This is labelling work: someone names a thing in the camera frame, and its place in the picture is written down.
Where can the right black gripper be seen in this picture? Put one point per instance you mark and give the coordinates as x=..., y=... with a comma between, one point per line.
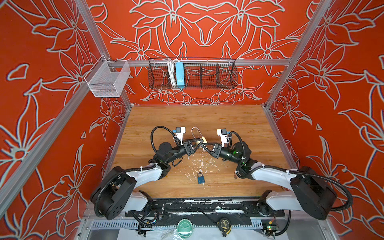
x=217, y=150

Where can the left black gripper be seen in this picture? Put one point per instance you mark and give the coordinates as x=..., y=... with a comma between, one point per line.
x=188, y=151

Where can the brass padlock long shackle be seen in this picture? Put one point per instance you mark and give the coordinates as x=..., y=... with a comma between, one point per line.
x=196, y=133

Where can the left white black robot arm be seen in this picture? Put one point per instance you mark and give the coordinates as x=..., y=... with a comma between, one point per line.
x=115, y=193

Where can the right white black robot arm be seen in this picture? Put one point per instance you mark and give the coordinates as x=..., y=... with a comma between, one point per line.
x=305, y=190

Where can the blue padlock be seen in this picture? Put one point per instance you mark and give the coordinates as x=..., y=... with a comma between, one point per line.
x=201, y=178

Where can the light blue box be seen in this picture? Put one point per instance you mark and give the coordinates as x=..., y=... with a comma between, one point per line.
x=180, y=75

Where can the black yellow tape measure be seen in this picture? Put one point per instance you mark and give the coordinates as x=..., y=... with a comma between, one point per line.
x=224, y=226

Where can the green tape roll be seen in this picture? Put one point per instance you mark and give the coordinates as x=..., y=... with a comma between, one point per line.
x=185, y=228

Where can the white mesh basket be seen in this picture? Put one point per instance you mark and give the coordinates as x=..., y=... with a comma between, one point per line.
x=107, y=79

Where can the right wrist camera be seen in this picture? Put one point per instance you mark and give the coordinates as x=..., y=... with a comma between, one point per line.
x=223, y=134

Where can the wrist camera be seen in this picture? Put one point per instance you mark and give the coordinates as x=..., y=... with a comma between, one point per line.
x=223, y=134
x=179, y=134

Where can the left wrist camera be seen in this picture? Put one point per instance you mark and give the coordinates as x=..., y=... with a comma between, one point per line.
x=179, y=134

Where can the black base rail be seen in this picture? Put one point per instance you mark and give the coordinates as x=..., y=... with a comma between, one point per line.
x=247, y=206

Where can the black wire basket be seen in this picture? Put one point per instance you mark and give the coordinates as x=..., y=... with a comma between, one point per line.
x=200, y=73

